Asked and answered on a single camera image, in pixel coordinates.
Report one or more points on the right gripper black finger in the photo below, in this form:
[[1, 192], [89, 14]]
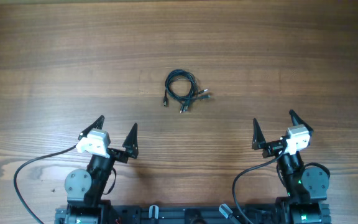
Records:
[[258, 140], [296, 120]]

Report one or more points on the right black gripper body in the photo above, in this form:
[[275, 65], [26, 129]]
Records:
[[273, 149]]

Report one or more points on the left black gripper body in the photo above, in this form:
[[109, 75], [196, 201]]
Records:
[[118, 155]]

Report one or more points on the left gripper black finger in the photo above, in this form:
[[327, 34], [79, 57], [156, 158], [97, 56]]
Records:
[[130, 144], [98, 124]]

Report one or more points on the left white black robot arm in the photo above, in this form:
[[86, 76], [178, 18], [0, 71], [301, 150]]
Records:
[[85, 187]]

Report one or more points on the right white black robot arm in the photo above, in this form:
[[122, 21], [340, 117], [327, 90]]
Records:
[[306, 184]]

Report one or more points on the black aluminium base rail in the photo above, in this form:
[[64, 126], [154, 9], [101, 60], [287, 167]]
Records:
[[191, 214]]

